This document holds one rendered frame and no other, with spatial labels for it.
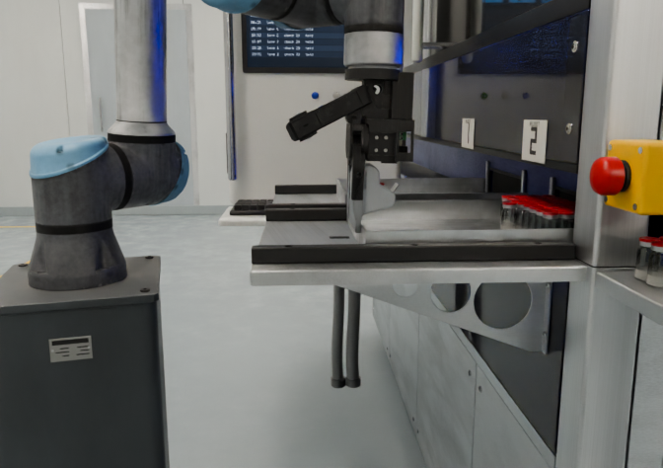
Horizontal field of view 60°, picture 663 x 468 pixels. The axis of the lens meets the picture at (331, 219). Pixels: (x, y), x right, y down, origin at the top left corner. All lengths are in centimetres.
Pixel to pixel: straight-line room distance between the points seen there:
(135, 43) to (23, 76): 579
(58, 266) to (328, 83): 94
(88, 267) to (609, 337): 75
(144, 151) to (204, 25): 533
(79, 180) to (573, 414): 77
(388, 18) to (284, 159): 97
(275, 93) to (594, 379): 116
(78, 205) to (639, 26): 80
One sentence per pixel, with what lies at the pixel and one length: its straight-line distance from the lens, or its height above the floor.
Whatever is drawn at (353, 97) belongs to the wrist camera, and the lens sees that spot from 74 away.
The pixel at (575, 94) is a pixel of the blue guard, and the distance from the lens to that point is 79.
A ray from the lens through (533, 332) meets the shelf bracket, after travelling 87.
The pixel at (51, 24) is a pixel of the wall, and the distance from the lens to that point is 675.
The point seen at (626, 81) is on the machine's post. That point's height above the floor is 109.
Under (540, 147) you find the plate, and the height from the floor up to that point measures 101.
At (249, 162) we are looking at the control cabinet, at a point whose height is 92.
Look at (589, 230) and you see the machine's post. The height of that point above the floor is 92.
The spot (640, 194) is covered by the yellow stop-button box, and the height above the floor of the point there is 98.
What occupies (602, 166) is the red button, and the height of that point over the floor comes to 101.
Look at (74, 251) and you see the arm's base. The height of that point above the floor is 85.
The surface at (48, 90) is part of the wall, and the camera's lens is 672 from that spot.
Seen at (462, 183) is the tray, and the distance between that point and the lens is 136.
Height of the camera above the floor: 106
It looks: 10 degrees down
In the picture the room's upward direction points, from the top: straight up
